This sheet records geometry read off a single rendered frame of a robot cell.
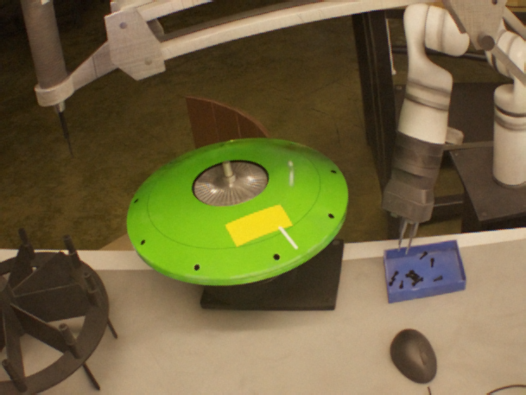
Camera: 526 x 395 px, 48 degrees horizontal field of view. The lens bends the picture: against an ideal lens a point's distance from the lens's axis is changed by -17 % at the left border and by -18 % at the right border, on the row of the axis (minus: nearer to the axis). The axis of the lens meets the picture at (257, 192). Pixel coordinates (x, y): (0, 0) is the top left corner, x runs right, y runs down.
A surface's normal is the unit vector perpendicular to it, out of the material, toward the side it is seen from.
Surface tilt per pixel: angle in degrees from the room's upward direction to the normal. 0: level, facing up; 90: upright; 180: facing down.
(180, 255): 24
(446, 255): 0
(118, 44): 90
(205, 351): 0
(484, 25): 90
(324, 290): 0
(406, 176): 71
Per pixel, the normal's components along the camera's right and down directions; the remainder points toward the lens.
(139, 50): 0.10, 0.58
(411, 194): -0.63, 0.04
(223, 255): -0.15, -0.51
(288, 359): -0.14, -0.80
